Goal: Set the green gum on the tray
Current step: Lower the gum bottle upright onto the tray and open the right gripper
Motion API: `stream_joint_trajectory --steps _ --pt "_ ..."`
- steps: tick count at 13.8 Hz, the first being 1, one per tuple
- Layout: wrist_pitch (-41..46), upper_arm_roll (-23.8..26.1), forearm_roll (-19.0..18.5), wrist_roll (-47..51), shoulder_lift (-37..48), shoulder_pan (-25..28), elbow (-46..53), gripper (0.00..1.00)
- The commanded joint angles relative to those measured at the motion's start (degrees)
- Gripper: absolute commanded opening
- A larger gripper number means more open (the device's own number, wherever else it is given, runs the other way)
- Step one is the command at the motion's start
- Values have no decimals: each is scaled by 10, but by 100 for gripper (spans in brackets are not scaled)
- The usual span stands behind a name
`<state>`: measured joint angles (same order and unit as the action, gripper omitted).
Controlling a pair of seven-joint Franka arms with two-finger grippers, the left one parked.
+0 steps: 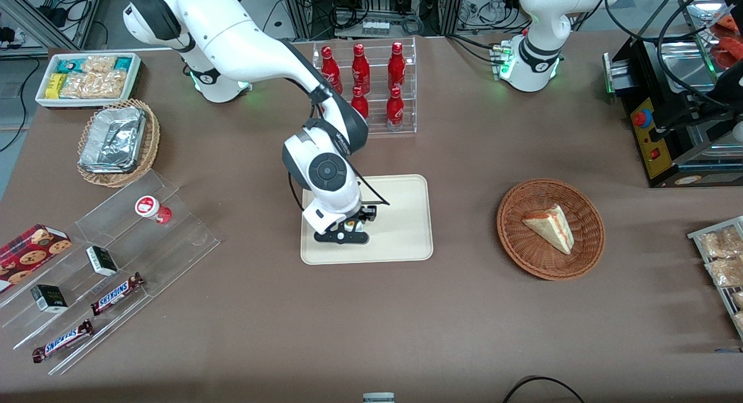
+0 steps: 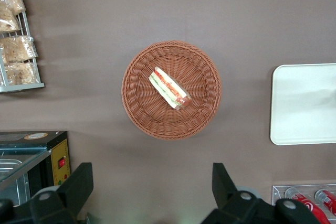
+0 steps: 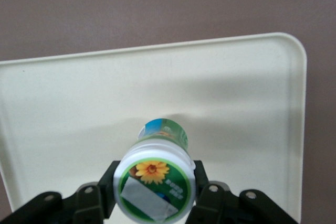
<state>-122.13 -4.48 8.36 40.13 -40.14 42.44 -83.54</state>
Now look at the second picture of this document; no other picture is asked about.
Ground clear acrylic bottle rack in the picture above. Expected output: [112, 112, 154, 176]
[271, 184, 336, 224]

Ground grey wire rack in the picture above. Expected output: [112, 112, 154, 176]
[0, 0, 45, 93]

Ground black food warmer cabinet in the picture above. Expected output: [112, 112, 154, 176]
[0, 130, 71, 207]

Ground brown round wicker basket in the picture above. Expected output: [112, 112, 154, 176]
[121, 40, 223, 141]

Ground wrapped triangle sandwich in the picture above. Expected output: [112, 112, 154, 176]
[149, 67, 192, 111]

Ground beige plastic tray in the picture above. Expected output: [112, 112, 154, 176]
[269, 63, 336, 146]

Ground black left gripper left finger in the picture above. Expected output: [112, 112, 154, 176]
[0, 162, 95, 224]

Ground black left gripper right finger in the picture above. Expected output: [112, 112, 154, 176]
[201, 162, 322, 224]

